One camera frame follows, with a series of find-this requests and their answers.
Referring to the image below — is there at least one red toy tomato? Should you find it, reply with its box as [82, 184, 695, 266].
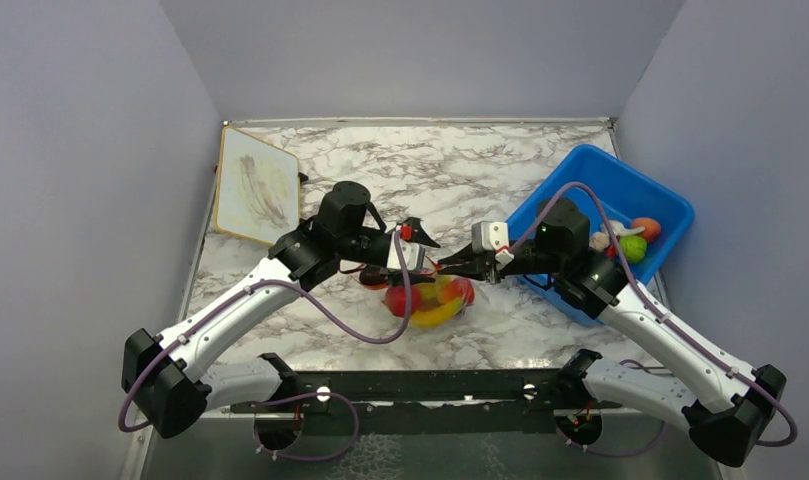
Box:
[437, 275, 475, 306]

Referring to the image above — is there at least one yellow toy star fruit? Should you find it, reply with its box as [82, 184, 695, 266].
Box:
[414, 280, 444, 310]

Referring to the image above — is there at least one clear orange zip bag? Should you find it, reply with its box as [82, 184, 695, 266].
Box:
[357, 259, 487, 328]

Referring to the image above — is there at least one red toy apple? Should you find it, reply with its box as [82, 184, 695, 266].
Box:
[384, 286, 422, 318]

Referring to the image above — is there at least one yellow toy banana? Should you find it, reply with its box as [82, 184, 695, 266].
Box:
[409, 298, 466, 328]

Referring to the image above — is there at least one brown toy plum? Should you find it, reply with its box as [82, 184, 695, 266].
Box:
[358, 266, 389, 290]

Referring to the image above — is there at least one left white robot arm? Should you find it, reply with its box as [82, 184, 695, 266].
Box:
[117, 181, 438, 438]

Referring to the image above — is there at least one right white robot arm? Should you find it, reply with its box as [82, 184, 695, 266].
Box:
[439, 198, 786, 467]

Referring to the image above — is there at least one white toy garlic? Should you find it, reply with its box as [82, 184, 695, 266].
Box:
[600, 220, 645, 237]
[589, 231, 611, 252]

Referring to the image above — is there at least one green toy lime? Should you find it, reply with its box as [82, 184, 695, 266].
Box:
[619, 235, 648, 265]

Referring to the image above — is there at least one blue plastic bin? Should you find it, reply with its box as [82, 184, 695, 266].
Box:
[507, 145, 694, 286]

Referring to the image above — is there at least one white board yellow rim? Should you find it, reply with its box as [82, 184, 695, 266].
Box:
[212, 126, 301, 245]

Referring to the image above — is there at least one orange toy peach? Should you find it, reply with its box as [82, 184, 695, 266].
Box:
[631, 217, 662, 244]

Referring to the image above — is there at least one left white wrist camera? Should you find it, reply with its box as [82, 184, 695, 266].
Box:
[385, 226, 426, 273]

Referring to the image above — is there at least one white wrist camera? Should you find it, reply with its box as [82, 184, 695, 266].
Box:
[471, 221, 514, 269]
[385, 226, 426, 273]

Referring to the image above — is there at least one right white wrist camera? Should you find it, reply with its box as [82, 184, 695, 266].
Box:
[471, 221, 514, 269]

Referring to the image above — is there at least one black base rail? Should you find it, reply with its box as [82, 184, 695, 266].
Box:
[230, 368, 616, 436]

